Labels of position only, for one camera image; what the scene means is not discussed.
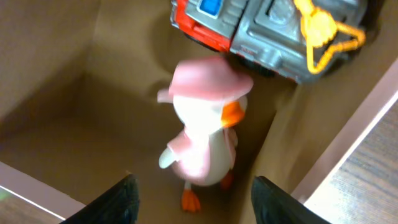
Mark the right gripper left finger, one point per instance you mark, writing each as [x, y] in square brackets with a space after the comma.
[118, 205]

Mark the pink hat duck figurine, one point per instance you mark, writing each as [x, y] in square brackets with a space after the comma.
[209, 97]

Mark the pink open cardboard box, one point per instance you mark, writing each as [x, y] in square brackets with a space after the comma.
[78, 104]

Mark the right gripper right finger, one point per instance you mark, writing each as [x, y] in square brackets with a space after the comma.
[272, 205]

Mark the red grey toy truck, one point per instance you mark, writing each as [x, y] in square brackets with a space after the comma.
[300, 40]

